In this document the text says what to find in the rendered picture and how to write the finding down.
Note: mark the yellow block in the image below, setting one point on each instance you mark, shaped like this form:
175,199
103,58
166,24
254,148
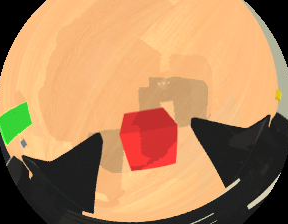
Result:
278,95

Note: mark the green block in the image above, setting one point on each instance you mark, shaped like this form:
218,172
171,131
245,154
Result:
8,126
22,117

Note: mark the red block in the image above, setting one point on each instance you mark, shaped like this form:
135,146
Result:
149,139

